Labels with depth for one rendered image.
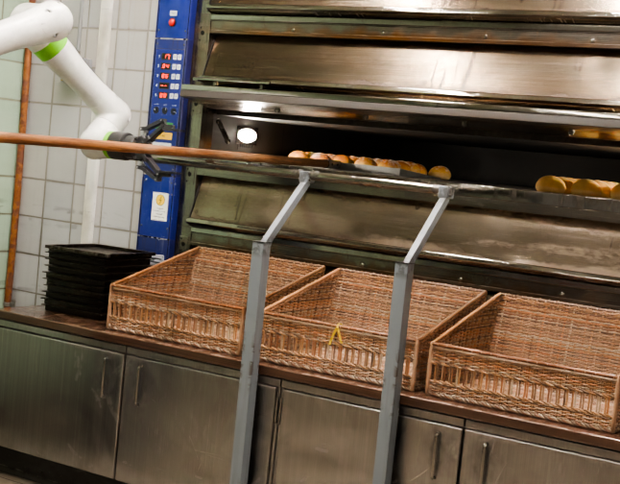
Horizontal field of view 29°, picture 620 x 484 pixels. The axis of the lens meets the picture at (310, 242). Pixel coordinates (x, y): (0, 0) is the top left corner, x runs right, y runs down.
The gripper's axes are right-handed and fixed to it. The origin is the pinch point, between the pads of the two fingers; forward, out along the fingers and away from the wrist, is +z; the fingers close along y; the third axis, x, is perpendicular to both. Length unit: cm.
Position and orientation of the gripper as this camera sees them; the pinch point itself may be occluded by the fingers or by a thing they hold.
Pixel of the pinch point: (178, 152)
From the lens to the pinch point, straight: 386.3
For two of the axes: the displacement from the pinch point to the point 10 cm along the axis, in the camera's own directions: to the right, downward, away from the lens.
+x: -5.2, 0.1, -8.5
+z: 8.5, 1.2, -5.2
